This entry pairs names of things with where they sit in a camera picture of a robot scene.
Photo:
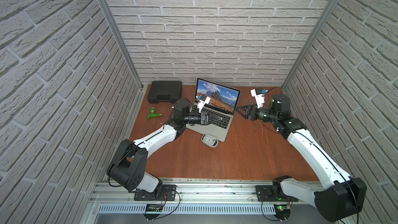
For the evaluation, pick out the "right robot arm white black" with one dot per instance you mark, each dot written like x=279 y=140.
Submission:
x=340 y=195

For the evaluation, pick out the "black plastic tool case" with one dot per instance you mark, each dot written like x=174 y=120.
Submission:
x=164 y=91

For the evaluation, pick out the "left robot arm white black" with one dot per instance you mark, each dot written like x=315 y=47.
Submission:
x=128 y=165

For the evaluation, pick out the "controller board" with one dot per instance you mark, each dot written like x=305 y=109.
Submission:
x=282 y=212
x=153 y=211

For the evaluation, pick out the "green plastic toy left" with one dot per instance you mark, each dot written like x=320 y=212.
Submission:
x=153 y=113

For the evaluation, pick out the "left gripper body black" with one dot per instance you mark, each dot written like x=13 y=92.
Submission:
x=204 y=118

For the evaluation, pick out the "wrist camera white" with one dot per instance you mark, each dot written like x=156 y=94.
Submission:
x=259 y=96
x=203 y=100

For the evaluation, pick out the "white wireless mouse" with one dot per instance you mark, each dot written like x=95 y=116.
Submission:
x=210 y=140

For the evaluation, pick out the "right controller board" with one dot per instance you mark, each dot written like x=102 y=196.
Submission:
x=282 y=212

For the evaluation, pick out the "silver laptop with mountain wallpaper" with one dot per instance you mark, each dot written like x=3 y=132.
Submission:
x=223 y=103

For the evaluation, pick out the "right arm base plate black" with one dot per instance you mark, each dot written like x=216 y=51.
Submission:
x=267 y=193

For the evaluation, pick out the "aluminium rail frame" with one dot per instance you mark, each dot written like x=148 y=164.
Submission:
x=197 y=201

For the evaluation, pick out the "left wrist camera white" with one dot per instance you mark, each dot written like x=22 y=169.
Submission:
x=203 y=100

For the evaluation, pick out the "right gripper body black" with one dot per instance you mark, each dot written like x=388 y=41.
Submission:
x=253 y=108

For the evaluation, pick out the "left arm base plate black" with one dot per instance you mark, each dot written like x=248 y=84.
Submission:
x=161 y=193

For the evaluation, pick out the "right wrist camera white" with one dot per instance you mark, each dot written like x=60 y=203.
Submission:
x=259 y=96

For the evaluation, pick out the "left controller board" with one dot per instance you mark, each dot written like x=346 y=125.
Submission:
x=153 y=211

